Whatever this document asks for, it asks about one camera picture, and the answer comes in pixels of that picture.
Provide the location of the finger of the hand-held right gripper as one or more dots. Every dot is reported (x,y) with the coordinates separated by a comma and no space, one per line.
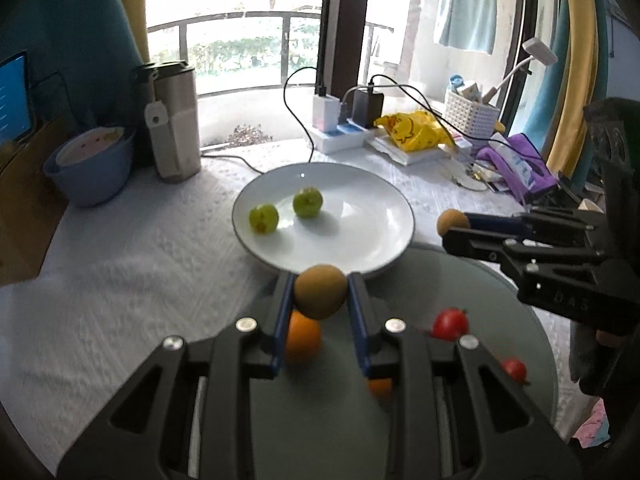
(492,222)
(475,245)

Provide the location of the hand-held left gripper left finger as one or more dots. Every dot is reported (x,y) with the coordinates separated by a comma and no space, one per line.
(282,305)

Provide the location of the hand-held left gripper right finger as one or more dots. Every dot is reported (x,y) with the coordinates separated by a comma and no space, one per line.
(357,310)

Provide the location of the small brown fruit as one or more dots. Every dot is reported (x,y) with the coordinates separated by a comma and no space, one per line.
(450,221)

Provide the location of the brown kiwi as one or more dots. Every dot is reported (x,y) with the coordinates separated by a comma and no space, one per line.
(320,291)

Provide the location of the orange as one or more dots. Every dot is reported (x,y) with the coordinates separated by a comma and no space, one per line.
(380,388)
(302,342)

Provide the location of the grey round tray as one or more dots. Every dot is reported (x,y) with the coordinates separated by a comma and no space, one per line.
(500,300)

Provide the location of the white plate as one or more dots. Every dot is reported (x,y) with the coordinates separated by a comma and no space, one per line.
(350,230)

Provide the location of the red tomato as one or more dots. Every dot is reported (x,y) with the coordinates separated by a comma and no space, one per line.
(515,369)
(450,324)

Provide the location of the person's right hand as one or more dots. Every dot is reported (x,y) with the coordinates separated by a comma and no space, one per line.
(608,338)

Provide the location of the purple cloth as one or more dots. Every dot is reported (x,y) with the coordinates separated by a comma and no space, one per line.
(537,177)

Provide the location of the white blue tissue packet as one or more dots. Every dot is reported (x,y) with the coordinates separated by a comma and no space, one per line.
(515,160)

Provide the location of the green fruit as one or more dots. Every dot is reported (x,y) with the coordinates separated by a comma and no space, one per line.
(307,202)
(263,218)

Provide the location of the white woven basket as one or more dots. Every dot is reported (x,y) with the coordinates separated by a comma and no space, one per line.
(470,115)

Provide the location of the white paper stack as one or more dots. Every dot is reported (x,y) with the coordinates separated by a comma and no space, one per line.
(400,155)

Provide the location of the yellow plastic bag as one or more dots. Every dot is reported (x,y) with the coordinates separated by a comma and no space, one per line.
(415,132)

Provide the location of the small blue cap bottle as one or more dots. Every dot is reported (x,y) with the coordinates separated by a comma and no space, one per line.
(455,82)

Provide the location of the pink cloth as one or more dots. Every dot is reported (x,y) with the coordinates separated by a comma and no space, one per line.
(592,425)

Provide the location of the white tablecloth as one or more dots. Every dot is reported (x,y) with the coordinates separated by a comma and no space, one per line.
(125,285)

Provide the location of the white power strip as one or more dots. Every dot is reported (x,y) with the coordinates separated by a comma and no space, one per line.
(330,142)

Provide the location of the black charger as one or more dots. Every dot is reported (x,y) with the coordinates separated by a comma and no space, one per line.
(367,107)

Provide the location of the white desk lamp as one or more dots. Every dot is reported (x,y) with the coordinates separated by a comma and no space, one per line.
(540,50)

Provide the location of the yellow curtain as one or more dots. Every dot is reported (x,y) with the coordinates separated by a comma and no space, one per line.
(577,60)
(132,5)

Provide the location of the steel tumbler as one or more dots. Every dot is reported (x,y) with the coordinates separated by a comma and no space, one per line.
(175,150)

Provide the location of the white charger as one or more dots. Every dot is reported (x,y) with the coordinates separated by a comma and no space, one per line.
(325,110)

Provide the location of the hanging light blue towel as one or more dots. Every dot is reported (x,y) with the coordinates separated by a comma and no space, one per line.
(465,10)

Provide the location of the blue curtain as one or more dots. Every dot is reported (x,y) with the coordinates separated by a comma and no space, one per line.
(597,35)

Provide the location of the white paper tag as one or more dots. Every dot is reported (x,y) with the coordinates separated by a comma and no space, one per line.
(156,119)

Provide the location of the blue bowl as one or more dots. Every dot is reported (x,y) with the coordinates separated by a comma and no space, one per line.
(90,180)

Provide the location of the pink white bowl lid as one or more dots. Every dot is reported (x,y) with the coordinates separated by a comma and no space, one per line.
(85,152)

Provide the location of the balcony railing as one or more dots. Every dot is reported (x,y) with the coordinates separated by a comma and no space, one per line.
(285,35)

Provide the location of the brown cardboard box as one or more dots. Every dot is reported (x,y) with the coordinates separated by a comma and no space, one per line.
(25,210)

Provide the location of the teal curtain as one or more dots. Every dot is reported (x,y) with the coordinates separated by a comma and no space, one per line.
(75,35)

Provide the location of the laptop screen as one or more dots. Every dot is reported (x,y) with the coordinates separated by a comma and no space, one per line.
(12,95)

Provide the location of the dark window frame post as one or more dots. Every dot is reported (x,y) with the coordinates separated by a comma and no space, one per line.
(345,25)

